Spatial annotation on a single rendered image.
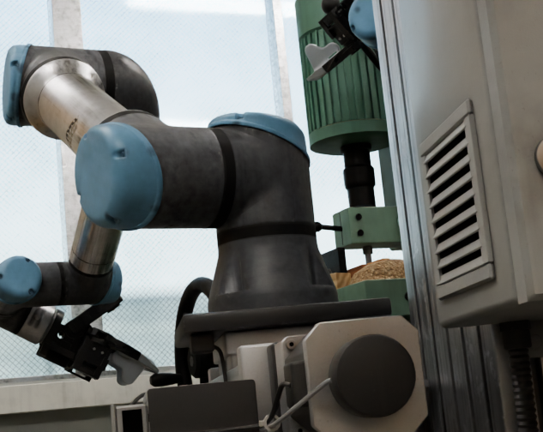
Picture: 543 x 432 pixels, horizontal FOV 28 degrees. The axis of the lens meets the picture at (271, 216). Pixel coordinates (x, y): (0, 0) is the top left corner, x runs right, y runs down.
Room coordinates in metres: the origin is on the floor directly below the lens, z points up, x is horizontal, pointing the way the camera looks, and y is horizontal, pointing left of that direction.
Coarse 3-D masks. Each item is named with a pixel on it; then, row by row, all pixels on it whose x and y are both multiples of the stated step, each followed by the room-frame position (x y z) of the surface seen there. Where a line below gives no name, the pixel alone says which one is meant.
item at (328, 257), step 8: (336, 248) 1.96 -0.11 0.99; (344, 248) 1.96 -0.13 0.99; (328, 256) 1.99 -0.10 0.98; (336, 256) 1.96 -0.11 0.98; (344, 256) 1.95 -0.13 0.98; (328, 264) 1.99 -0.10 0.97; (336, 264) 1.96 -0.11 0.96; (344, 264) 1.95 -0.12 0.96; (336, 272) 1.96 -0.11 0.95; (344, 272) 1.95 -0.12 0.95
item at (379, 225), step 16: (352, 208) 1.96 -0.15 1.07; (368, 208) 1.98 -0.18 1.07; (384, 208) 1.99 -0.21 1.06; (336, 224) 2.01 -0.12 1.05; (352, 224) 1.96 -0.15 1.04; (368, 224) 1.97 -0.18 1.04; (384, 224) 1.99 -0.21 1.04; (336, 240) 2.01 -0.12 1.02; (352, 240) 1.96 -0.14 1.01; (368, 240) 1.97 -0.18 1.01; (384, 240) 1.99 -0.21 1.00; (400, 240) 2.00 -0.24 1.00
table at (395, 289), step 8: (368, 280) 1.68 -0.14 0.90; (376, 280) 1.69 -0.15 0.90; (384, 280) 1.70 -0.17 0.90; (392, 280) 1.70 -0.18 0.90; (400, 280) 1.71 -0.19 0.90; (344, 288) 1.75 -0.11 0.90; (352, 288) 1.72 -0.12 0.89; (360, 288) 1.70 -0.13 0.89; (368, 288) 1.68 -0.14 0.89; (376, 288) 1.69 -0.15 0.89; (384, 288) 1.69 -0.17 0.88; (392, 288) 1.70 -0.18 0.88; (400, 288) 1.71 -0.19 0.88; (344, 296) 1.75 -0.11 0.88; (352, 296) 1.73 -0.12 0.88; (360, 296) 1.70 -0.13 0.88; (368, 296) 1.68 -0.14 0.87; (376, 296) 1.69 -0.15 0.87; (384, 296) 1.69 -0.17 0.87; (392, 296) 1.70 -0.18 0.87; (400, 296) 1.70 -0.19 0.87; (392, 304) 1.70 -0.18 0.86; (400, 304) 1.70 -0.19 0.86; (408, 304) 1.71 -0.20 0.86; (392, 312) 1.70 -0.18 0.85; (400, 312) 1.70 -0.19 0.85; (408, 312) 1.71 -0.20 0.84
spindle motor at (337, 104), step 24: (312, 0) 1.94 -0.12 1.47; (312, 24) 1.95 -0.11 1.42; (312, 72) 1.96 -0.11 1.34; (336, 72) 1.93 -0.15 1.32; (360, 72) 1.92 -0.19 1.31; (312, 96) 1.97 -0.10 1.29; (336, 96) 1.93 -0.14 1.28; (360, 96) 1.93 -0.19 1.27; (312, 120) 1.98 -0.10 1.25; (336, 120) 1.94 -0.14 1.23; (360, 120) 1.92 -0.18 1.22; (384, 120) 1.94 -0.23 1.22; (312, 144) 1.98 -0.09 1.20; (336, 144) 1.98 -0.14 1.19; (384, 144) 2.02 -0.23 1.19
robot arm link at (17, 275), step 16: (16, 256) 1.72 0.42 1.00; (0, 272) 1.71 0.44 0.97; (16, 272) 1.72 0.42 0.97; (32, 272) 1.73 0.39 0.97; (48, 272) 1.76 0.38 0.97; (0, 288) 1.71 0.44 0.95; (16, 288) 1.71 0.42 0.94; (32, 288) 1.72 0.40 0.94; (48, 288) 1.76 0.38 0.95; (0, 304) 1.76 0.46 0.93; (16, 304) 1.75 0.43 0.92; (32, 304) 1.77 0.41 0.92; (48, 304) 1.78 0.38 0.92
